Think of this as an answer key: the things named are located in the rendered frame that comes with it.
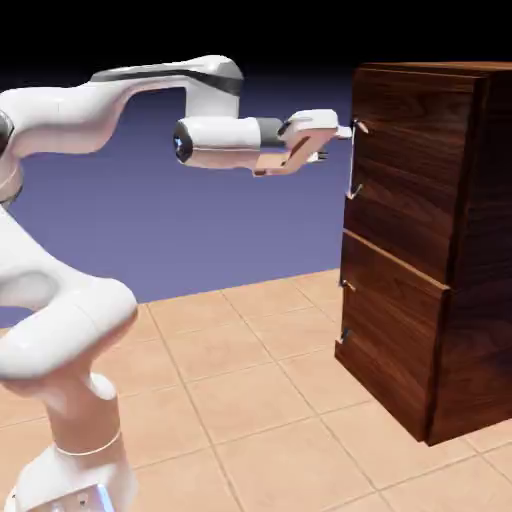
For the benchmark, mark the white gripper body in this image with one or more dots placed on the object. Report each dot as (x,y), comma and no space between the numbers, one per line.
(314,122)

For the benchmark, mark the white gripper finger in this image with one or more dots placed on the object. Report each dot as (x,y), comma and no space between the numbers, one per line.
(318,156)
(344,132)

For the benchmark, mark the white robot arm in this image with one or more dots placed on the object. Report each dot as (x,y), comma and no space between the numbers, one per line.
(72,112)

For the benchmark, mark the tall dark wood cabinet door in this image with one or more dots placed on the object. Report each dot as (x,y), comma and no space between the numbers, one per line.
(416,180)

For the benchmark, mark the dark wood cabinet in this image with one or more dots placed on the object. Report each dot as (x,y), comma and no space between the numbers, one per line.
(488,240)

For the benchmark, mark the short dark wood cabinet door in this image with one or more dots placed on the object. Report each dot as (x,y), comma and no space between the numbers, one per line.
(394,328)

